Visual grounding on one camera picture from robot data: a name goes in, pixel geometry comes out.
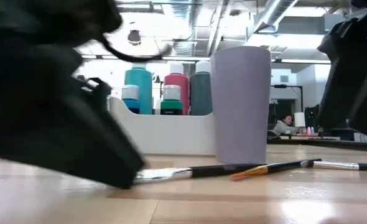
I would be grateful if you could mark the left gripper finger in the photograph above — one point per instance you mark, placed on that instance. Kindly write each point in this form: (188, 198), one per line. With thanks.
(62, 133)
(102, 91)

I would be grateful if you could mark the small blue paint bottle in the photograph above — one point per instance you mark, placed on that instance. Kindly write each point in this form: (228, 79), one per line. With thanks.
(130, 93)

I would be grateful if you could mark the large turquoise paint bottle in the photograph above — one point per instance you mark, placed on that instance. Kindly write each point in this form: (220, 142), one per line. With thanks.
(144, 90)

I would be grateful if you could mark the small viridian green paint bottle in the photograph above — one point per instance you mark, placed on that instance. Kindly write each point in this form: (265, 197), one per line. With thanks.
(171, 104)

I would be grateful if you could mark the large red paint bottle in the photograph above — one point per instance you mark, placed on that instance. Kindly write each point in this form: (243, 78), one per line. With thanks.
(178, 79)

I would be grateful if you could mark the white plastic caddy bin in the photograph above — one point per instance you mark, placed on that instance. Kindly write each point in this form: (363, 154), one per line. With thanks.
(171, 133)

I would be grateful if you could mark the dark grey paint bottle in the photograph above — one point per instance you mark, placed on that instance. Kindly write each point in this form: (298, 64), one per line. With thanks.
(200, 93)

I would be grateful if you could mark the lavender plastic cup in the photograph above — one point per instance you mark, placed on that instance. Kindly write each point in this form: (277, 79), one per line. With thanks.
(241, 105)

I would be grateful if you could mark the black brush with orange end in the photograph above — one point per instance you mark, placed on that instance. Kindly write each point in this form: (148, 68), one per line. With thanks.
(280, 168)

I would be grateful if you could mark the black flat-tipped paint brush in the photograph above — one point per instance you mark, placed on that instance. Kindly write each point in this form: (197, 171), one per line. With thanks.
(214, 170)

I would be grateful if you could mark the small light blue background bottle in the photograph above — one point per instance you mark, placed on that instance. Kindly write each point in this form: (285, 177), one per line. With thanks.
(312, 130)

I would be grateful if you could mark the white lampshade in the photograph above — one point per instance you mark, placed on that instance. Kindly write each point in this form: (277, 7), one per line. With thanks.
(299, 119)

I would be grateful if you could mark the small pink background bottle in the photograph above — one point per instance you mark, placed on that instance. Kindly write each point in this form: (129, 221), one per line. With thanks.
(308, 131)

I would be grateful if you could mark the person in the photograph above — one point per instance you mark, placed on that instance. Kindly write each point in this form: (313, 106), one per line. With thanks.
(284, 126)

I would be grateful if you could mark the long ceiling light strip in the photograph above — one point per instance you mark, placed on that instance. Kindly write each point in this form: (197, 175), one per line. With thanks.
(183, 58)

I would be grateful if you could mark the black metal table frame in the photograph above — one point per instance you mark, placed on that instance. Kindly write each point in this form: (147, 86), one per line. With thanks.
(326, 143)

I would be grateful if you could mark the black ceiling dome camera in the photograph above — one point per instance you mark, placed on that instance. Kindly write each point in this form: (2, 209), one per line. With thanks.
(134, 37)

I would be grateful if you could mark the slanted silver duct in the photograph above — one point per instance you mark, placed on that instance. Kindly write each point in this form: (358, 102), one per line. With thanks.
(276, 12)

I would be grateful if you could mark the wide ribbed silver duct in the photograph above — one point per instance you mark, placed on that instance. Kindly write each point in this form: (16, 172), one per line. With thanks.
(180, 9)

